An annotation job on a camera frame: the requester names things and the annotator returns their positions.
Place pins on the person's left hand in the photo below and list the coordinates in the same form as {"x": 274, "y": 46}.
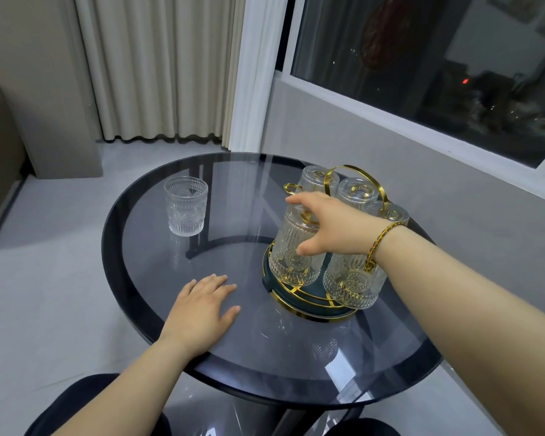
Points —
{"x": 195, "y": 317}

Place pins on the person's right hand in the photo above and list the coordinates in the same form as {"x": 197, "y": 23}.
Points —
{"x": 345, "y": 226}

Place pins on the person's left thumb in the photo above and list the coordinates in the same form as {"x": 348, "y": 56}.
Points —
{"x": 229, "y": 317}

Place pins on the person's right thumb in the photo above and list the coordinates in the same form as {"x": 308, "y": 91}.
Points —
{"x": 309, "y": 244}

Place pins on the person's left little finger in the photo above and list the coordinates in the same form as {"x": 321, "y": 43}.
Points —
{"x": 188, "y": 290}

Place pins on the person's left middle finger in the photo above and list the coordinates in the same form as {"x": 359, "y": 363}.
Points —
{"x": 215, "y": 288}

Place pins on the clear embossed drinking glass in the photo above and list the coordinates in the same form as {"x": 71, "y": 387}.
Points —
{"x": 315, "y": 179}
{"x": 186, "y": 206}
{"x": 395, "y": 214}
{"x": 295, "y": 263}
{"x": 354, "y": 281}
{"x": 358, "y": 192}

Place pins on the person's left forearm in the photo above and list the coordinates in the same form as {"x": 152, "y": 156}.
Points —
{"x": 131, "y": 395}

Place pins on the person's right forearm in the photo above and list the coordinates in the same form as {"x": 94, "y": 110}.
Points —
{"x": 472, "y": 322}

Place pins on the round dark glass table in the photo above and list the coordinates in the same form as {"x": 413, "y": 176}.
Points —
{"x": 254, "y": 349}

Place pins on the gold and green glass rack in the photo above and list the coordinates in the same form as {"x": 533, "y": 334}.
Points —
{"x": 306, "y": 308}

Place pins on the person's black trousers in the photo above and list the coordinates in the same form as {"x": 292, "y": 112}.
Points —
{"x": 86, "y": 397}

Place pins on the white sheer curtain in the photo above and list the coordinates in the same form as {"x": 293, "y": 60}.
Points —
{"x": 256, "y": 72}

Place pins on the white framed window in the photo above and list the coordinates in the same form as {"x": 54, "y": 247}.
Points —
{"x": 390, "y": 63}

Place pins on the beige pleated curtain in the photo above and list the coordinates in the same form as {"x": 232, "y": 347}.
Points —
{"x": 159, "y": 63}

